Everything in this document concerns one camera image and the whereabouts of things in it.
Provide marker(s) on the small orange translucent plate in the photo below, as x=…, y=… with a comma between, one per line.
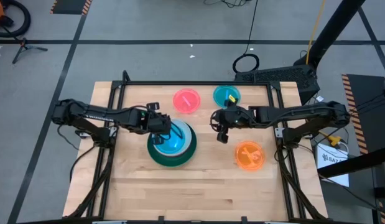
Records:
x=249, y=155

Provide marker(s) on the small teal translucent plate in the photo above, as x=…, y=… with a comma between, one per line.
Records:
x=221, y=93

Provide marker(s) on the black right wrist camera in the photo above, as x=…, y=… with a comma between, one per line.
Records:
x=232, y=105

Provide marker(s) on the small pink translucent plate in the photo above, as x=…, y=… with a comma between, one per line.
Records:
x=186, y=101

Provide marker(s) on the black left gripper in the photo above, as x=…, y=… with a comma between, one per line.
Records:
x=156, y=123

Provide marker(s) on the white printed sign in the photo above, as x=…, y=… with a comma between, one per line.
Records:
x=332, y=157

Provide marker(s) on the dark green plastic plate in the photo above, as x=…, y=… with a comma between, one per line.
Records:
x=170, y=161

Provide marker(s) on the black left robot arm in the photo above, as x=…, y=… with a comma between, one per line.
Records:
x=95, y=113

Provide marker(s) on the blue plastic plate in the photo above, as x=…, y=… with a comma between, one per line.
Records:
x=172, y=147

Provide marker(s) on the small black striped-edge mat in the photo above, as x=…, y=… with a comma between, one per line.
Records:
x=69, y=6

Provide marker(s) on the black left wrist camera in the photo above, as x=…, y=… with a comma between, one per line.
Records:
x=153, y=106

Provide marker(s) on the black stand pole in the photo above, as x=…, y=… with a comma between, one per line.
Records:
x=335, y=25

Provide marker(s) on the black metal beam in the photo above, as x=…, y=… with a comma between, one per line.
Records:
x=360, y=161

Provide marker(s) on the black table frame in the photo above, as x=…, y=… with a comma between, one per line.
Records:
x=195, y=83

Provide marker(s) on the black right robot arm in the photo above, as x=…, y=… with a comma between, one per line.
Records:
x=304, y=112

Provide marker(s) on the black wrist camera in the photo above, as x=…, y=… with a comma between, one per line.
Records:
x=153, y=106
x=232, y=105

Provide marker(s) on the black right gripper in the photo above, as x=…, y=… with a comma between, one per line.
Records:
x=234, y=116

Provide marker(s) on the large black striped-edge mat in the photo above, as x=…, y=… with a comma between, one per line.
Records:
x=366, y=102

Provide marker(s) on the black tripod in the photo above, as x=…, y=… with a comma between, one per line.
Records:
x=24, y=46

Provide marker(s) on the black perforated computer case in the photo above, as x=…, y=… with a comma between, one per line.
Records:
x=273, y=74

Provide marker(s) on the yellow tag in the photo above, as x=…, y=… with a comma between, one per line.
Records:
x=232, y=98

